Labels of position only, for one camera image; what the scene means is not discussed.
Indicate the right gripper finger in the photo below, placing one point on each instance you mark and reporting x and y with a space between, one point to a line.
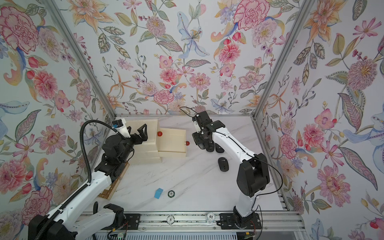
199 141
210 145

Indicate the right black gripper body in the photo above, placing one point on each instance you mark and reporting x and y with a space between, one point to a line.
203 132

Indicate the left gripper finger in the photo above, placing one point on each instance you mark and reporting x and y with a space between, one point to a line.
143 132
135 139

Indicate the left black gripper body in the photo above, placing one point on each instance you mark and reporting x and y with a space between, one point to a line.
126 143

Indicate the cream drawer cabinet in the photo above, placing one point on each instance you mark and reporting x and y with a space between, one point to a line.
147 152

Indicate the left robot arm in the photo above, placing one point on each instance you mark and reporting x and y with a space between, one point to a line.
48 228

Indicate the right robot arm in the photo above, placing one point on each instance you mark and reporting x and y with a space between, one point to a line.
253 173

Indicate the wooden chessboard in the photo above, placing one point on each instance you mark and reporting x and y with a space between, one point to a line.
110 190

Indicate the blue foam block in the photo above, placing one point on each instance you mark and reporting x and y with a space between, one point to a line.
158 193

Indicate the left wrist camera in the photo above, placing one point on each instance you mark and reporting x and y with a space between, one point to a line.
120 126

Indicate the left aluminium corner post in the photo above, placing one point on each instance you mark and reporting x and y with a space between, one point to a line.
68 36

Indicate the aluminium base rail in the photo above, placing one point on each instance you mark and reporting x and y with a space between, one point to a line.
180 222

